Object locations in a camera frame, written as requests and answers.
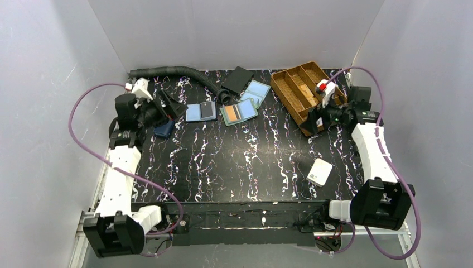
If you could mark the wicker divided tray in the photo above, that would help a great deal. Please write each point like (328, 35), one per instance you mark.
(285, 84)

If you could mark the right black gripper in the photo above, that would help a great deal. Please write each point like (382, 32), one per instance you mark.
(320, 120)

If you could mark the dark card in holder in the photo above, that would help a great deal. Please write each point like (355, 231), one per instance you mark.
(207, 111)

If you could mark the blue snap wallet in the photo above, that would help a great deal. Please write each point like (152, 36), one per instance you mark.
(165, 130)

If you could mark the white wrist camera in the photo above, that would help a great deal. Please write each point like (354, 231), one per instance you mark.
(139, 88)
(326, 90)

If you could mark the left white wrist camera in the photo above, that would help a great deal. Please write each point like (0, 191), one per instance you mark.
(139, 88)

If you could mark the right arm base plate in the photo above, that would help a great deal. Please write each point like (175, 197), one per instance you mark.
(317, 222)

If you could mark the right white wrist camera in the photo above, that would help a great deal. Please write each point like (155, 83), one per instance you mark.
(326, 90)

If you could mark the black card holder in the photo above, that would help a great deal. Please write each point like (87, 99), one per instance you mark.
(193, 113)

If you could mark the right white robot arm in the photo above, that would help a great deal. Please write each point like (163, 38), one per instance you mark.
(383, 201)

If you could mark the black square pad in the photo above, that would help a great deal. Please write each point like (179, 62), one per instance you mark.
(237, 80)

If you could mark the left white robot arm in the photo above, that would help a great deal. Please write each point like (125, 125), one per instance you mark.
(115, 230)

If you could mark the white box with code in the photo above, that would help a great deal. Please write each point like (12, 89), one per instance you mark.
(319, 172)

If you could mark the green card holder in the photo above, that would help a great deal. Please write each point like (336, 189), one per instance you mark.
(238, 113)
(256, 92)

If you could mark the wooden piece in tray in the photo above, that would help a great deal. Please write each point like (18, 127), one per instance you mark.
(308, 94)

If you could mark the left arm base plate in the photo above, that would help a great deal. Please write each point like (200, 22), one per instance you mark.
(148, 222)

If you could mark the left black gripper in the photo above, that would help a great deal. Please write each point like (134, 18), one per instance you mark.
(164, 109)

